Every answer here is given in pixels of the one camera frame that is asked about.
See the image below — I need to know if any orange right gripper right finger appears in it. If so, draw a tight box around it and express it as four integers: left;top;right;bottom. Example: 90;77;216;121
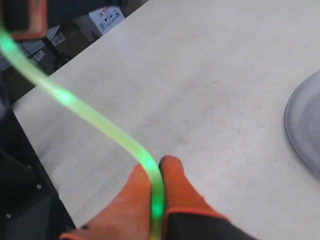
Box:
159;155;254;240

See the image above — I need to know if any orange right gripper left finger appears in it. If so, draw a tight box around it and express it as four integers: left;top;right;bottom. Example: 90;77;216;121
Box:
60;164;151;240

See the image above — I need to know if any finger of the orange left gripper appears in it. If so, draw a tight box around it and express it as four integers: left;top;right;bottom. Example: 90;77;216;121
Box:
4;0;48;40

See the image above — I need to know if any thin green straw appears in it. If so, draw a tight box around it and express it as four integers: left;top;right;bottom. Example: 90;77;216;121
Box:
0;24;165;240

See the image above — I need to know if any brown cardboard box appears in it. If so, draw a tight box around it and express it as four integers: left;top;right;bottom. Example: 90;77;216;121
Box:
42;21;91;70

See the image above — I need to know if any white cardboard box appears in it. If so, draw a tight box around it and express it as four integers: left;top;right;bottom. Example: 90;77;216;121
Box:
88;6;125;35

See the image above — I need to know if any round silver metal plate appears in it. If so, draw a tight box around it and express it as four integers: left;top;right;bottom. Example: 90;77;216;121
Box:
284;72;320;176

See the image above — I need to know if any black table frame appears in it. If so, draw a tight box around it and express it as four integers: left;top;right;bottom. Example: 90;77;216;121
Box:
0;109;76;240

